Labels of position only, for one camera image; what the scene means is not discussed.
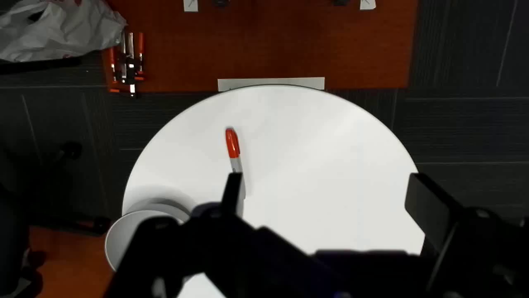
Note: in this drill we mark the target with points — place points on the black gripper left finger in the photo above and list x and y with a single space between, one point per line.
233 192

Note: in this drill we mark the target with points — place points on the red capped grey marker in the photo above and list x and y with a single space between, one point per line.
234 142

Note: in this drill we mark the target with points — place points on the white round bowl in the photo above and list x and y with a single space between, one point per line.
125 237

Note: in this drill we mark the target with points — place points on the white plastic bag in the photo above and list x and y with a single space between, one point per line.
56 26

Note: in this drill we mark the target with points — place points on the small white paper scrap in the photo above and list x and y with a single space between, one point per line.
368 3
191 3

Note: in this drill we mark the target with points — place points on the black orange bar clamp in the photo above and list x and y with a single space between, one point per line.
128 63

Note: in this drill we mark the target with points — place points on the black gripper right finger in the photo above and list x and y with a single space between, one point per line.
436 212

